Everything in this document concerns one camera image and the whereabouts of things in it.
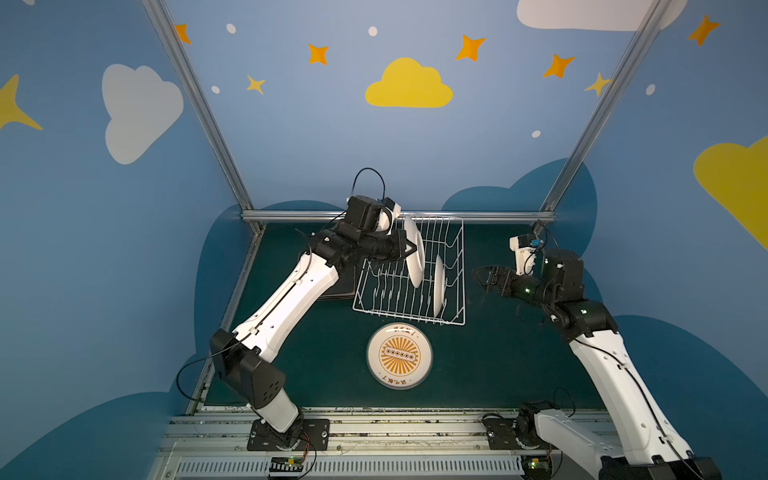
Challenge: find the white round plate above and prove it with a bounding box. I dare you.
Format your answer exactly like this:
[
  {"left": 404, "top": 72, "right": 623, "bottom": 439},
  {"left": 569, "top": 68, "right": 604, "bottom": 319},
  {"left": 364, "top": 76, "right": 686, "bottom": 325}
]
[
  {"left": 404, "top": 218, "right": 426, "bottom": 288},
  {"left": 366, "top": 323, "right": 434, "bottom": 391},
  {"left": 433, "top": 255, "right": 447, "bottom": 318}
]

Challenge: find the white wire dish rack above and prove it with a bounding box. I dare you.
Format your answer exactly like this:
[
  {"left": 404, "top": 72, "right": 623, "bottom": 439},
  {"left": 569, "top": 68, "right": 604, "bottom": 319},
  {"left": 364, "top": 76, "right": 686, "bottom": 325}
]
[{"left": 353, "top": 216, "right": 466, "bottom": 326}]

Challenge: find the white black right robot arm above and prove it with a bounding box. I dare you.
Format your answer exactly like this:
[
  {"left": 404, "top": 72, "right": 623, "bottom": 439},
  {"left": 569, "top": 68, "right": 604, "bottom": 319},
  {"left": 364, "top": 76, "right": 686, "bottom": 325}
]
[{"left": 473, "top": 249, "right": 722, "bottom": 479}]

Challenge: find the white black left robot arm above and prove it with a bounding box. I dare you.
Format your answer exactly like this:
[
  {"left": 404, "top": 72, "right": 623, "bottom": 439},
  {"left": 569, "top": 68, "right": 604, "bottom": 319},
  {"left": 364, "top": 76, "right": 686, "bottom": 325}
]
[{"left": 210, "top": 222, "right": 423, "bottom": 437}]

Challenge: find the right small circuit board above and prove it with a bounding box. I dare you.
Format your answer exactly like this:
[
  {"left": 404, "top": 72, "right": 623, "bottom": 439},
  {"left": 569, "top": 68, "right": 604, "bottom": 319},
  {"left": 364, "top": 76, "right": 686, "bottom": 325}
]
[{"left": 520, "top": 456, "right": 553, "bottom": 480}]

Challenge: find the small circuit board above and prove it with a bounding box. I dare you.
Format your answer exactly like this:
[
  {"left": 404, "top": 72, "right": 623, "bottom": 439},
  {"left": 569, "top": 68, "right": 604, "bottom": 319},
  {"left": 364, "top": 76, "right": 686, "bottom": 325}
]
[
  {"left": 266, "top": 456, "right": 305, "bottom": 479},
  {"left": 520, "top": 456, "right": 553, "bottom": 480}
]

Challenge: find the left small circuit board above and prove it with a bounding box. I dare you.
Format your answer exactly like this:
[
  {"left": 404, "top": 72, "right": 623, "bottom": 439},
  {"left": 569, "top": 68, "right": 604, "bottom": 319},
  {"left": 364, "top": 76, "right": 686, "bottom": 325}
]
[{"left": 266, "top": 456, "right": 305, "bottom": 479}]

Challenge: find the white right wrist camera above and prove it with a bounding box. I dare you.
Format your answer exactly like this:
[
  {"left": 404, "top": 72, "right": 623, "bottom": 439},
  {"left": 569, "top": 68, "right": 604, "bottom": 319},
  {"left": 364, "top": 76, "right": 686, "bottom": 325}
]
[{"left": 509, "top": 234, "right": 546, "bottom": 276}]

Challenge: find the aluminium frame back bar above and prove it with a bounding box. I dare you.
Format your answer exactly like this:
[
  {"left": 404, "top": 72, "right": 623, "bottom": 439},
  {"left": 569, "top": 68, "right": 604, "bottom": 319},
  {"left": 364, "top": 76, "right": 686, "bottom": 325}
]
[{"left": 241, "top": 210, "right": 556, "bottom": 224}]

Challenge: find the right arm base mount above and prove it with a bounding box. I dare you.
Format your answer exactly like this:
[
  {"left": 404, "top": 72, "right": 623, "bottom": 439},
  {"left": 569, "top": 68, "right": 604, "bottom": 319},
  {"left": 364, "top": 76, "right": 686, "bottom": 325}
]
[{"left": 480, "top": 402, "right": 553, "bottom": 450}]

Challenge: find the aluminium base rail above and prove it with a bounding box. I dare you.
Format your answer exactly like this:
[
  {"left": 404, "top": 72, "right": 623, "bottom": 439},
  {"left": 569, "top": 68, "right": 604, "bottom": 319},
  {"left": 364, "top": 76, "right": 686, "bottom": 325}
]
[{"left": 148, "top": 407, "right": 591, "bottom": 479}]

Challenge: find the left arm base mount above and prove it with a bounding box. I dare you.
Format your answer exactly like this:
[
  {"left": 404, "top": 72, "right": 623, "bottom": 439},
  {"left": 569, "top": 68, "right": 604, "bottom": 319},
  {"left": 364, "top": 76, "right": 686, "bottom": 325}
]
[{"left": 246, "top": 413, "right": 330, "bottom": 452}]

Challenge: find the aluminium frame left post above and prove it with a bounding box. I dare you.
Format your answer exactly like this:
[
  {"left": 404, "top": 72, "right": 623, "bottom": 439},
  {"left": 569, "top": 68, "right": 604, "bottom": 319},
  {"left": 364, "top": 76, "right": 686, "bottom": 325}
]
[{"left": 142, "top": 0, "right": 264, "bottom": 236}]

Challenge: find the aluminium frame post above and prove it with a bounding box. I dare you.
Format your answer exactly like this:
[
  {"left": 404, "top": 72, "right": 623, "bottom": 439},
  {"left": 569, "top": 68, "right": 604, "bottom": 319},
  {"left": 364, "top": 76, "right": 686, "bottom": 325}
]
[
  {"left": 142, "top": 0, "right": 264, "bottom": 236},
  {"left": 531, "top": 0, "right": 673, "bottom": 235}
]

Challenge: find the aluminium frame right post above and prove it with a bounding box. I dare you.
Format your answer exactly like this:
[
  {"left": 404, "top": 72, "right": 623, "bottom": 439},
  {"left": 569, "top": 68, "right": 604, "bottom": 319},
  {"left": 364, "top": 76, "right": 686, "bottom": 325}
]
[{"left": 531, "top": 0, "right": 673, "bottom": 235}]

